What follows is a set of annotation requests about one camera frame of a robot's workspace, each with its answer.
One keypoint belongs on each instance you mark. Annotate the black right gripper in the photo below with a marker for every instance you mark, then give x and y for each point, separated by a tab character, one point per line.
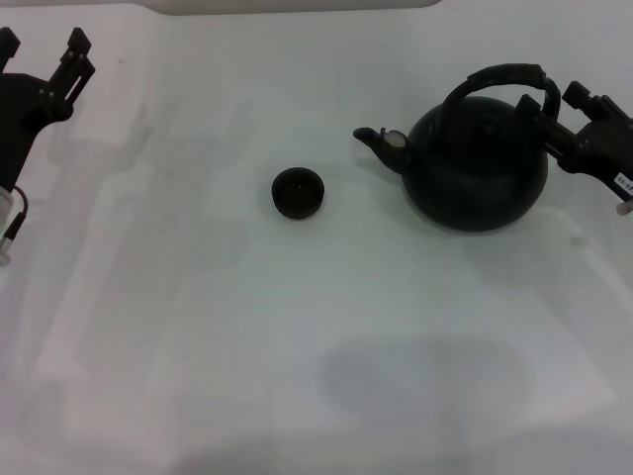
603	153

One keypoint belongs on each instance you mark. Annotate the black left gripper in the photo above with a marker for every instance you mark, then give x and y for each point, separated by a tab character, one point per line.
20	123

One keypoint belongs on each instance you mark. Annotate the black round teapot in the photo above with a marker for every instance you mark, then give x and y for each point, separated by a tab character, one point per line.
465	173

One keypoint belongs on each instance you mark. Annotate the small black teacup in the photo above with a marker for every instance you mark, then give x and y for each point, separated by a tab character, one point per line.
298	193

